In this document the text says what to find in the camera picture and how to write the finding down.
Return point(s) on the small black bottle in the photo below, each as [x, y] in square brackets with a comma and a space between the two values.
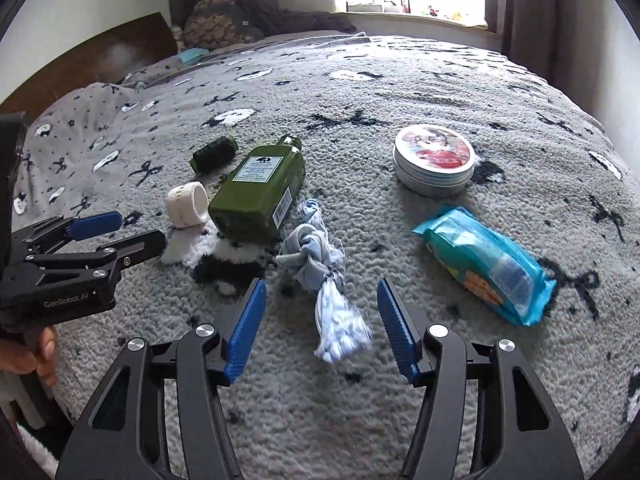
[212, 153]

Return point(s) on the dark wooden headboard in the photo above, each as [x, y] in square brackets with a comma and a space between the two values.
[75, 55]

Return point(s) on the green glass bottle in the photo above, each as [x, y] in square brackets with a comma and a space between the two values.
[260, 190]

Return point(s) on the white tape roll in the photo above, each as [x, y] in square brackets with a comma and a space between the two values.
[186, 207]

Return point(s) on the person's left hand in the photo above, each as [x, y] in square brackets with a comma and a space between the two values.
[45, 355]

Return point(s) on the dark brown cloth pile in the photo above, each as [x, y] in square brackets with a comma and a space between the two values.
[310, 22]

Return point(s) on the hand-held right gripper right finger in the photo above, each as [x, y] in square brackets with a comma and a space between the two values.
[397, 330]

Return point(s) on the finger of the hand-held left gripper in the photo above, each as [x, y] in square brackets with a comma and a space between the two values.
[95, 223]
[140, 242]

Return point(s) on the patterned brown cushion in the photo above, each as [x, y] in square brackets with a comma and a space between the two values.
[220, 22]

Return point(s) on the round metal tin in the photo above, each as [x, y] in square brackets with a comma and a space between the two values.
[432, 160]

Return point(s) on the knotted blue white cloth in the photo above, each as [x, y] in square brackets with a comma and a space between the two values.
[320, 260]

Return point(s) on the blue wet wipes packet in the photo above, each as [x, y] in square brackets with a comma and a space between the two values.
[480, 260]

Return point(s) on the teal paper packet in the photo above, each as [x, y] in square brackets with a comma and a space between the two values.
[194, 56]

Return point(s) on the grey cat print blanket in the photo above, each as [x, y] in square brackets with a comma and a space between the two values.
[400, 85]

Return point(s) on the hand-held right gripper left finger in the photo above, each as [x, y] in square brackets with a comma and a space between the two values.
[245, 330]

